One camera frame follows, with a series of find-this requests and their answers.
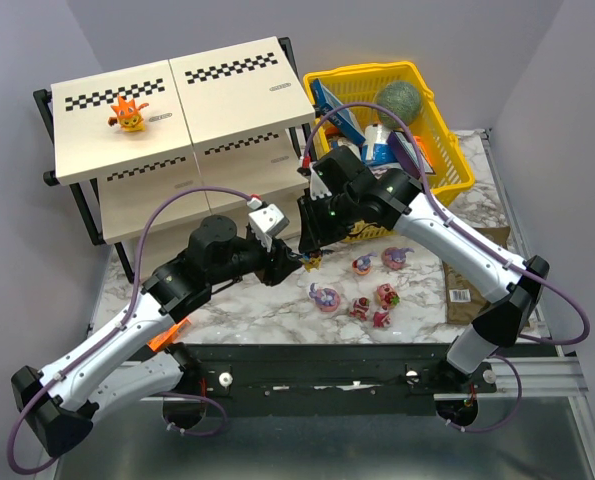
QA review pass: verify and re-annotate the black yellow bat toy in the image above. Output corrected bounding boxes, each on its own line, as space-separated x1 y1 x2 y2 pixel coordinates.
301 251 323 272

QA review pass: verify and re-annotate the purple bunny donut toy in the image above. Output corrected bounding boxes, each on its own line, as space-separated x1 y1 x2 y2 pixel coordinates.
308 283 341 313

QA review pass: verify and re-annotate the orange dragon toy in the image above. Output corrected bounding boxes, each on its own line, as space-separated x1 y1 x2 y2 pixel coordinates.
107 96 149 133

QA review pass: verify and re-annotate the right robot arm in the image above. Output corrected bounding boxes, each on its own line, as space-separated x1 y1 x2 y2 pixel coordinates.
298 147 549 378

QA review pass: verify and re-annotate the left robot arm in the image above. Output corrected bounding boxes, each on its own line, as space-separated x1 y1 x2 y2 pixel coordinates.
11 205 301 458

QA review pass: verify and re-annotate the beige three-tier shelf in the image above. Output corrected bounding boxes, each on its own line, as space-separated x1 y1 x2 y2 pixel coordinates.
34 36 314 278

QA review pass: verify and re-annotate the purple bunny orange cup toy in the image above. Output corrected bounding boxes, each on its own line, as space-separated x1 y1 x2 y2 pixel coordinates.
351 252 377 276

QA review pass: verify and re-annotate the purple creature pink donut toy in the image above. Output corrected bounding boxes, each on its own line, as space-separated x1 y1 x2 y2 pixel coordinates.
381 247 415 271

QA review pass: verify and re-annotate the blue white pouch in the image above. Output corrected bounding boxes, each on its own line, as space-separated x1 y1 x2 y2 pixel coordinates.
361 123 397 167

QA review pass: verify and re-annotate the red pink bear toy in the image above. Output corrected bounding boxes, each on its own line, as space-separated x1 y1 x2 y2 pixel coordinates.
349 297 370 321

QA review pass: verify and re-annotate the pink bear strawberry toy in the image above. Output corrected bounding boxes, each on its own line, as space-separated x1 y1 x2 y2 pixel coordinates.
375 283 400 310

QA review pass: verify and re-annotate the dark purple box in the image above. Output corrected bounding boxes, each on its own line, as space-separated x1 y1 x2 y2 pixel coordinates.
387 131 436 179

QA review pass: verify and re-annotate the small red pink toy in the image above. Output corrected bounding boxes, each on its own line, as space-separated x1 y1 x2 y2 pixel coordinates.
372 308 391 328

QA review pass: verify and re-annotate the blue Harry's box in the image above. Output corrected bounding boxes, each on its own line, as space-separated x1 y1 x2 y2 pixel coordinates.
310 79 365 147

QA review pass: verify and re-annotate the yellow plastic basket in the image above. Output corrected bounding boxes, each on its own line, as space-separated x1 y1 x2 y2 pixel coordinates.
302 60 476 244

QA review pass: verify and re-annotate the orange Scrub Daddy box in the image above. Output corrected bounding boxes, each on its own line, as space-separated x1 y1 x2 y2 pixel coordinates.
147 317 191 353

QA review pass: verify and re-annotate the green textured ball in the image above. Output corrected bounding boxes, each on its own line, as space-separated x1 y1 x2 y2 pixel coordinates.
375 81 422 126

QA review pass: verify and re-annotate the brown coffee bag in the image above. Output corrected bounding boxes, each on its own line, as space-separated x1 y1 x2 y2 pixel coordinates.
442 226 511 327

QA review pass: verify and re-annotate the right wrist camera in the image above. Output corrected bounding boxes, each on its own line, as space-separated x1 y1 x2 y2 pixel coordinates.
309 163 332 201

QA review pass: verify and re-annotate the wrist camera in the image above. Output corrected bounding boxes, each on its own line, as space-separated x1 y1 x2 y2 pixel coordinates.
248 204 290 252
309 163 332 201

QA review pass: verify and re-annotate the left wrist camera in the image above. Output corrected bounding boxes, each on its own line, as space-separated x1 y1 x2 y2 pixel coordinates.
248 204 290 252

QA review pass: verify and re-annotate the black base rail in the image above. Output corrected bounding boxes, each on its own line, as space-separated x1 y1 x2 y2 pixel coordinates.
166 343 497 417

